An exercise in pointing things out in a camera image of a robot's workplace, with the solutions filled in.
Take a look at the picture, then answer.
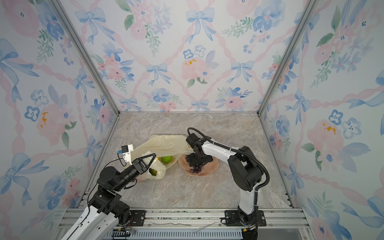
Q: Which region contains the dark purple grape bunch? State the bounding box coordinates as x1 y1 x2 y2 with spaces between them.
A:
186 154 205 174

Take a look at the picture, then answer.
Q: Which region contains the green lime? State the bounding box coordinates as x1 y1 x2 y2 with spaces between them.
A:
160 156 174 164

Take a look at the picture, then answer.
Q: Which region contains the cream plastic bag orange print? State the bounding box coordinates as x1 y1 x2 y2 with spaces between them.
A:
131 135 193 181

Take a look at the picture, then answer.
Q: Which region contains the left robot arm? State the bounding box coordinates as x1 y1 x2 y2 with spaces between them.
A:
62 154 157 240

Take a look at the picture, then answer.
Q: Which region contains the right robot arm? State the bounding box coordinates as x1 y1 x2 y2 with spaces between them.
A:
186 133 270 227

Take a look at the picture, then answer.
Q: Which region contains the pink flower-shaped plate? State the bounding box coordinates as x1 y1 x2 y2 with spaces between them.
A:
178 155 219 177

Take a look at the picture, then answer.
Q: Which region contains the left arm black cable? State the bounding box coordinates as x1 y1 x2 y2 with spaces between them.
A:
86 157 127 208

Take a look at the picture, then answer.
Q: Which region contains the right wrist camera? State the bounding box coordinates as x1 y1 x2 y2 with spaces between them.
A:
186 133 200 148

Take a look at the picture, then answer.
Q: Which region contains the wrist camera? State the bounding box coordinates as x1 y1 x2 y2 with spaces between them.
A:
186 133 200 148
118 145 134 165

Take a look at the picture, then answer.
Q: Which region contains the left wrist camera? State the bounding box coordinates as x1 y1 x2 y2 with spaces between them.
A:
118 145 134 165

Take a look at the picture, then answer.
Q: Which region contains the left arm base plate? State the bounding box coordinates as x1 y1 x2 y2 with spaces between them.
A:
118 210 147 227

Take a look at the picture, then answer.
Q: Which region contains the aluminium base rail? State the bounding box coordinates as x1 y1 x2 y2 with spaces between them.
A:
53 208 315 240

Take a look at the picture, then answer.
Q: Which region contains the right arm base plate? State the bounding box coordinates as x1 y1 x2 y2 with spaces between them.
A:
221 209 267 228

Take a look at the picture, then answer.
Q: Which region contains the left aluminium corner post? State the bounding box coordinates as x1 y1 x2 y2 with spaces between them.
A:
48 0 120 116

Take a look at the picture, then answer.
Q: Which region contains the aluminium corner post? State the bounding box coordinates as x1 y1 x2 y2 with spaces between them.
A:
48 0 120 116
257 0 318 118

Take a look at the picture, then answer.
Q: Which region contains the right aluminium corner post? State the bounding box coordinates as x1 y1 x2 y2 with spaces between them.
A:
257 0 318 118

